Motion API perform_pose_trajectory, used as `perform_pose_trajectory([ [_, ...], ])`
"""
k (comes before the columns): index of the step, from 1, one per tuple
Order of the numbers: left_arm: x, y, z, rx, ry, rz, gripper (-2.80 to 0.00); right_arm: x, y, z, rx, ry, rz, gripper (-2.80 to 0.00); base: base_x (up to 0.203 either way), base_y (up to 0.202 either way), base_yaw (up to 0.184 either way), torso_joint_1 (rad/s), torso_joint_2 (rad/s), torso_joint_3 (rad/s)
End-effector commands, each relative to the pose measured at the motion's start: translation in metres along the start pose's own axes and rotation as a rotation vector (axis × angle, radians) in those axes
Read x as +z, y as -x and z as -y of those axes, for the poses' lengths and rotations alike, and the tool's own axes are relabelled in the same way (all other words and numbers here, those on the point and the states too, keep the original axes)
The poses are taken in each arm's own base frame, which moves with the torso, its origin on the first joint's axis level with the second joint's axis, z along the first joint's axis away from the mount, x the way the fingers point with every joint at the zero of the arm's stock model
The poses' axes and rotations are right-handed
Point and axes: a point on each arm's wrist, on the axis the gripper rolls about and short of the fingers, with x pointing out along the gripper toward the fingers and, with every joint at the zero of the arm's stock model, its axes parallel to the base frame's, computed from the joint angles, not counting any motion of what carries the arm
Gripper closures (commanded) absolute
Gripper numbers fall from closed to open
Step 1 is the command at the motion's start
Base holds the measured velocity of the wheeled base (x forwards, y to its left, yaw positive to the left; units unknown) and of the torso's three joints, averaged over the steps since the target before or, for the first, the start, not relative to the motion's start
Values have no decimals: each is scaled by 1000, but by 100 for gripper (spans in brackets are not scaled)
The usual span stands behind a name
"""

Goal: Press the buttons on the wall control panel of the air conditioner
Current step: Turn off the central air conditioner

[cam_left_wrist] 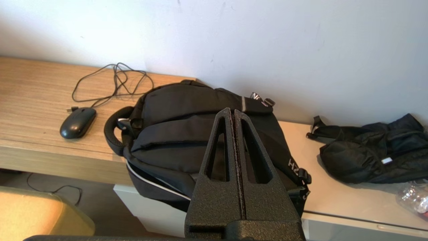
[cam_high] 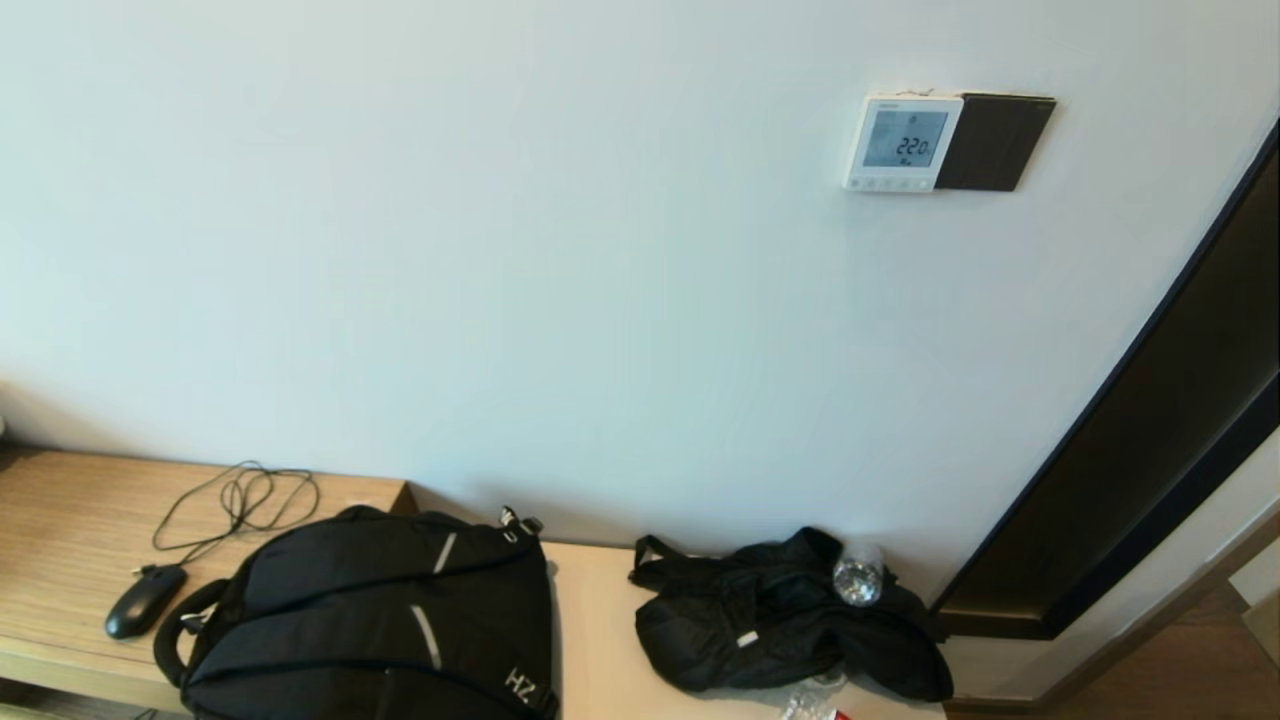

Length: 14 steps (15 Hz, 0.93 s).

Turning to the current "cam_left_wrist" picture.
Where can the crumpled clear plastic wrapper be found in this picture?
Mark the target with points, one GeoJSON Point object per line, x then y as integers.
{"type": "Point", "coordinates": [414, 199]}

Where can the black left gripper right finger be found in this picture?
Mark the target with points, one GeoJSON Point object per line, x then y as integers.
{"type": "Point", "coordinates": [267, 204]}

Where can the crumpled black fabric bag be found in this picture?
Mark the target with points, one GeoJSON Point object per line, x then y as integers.
{"type": "Point", "coordinates": [367, 157]}

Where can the wooden desk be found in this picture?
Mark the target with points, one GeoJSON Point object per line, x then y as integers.
{"type": "Point", "coordinates": [33, 90]}

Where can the black backpack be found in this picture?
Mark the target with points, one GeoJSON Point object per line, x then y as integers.
{"type": "Point", "coordinates": [174, 130]}

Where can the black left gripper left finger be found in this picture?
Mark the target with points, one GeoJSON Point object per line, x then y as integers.
{"type": "Point", "coordinates": [214, 207]}

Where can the black computer mouse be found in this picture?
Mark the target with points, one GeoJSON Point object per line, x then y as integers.
{"type": "Point", "coordinates": [77, 123]}

